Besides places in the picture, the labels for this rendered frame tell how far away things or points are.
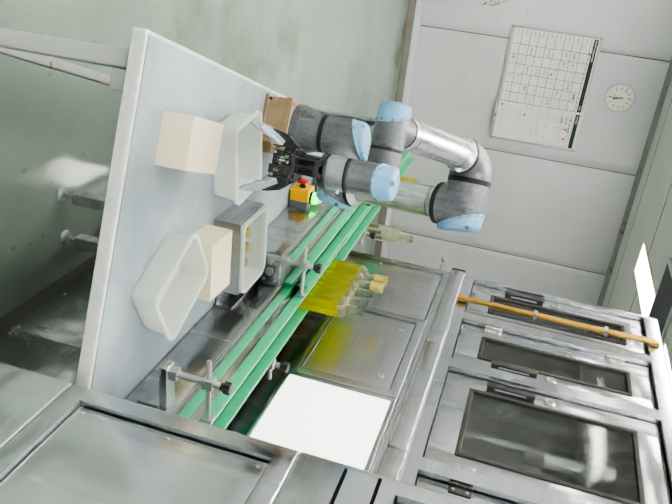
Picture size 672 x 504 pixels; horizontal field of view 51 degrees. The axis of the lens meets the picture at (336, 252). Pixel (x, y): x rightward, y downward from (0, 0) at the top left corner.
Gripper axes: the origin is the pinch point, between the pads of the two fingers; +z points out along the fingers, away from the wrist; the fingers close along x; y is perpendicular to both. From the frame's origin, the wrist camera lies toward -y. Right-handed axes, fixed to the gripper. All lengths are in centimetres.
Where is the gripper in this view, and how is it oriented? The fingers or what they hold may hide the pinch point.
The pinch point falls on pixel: (245, 154)
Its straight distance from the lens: 161.5
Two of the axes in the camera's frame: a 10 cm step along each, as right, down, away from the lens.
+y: -2.5, 0.6, -9.7
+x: -1.9, 9.7, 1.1
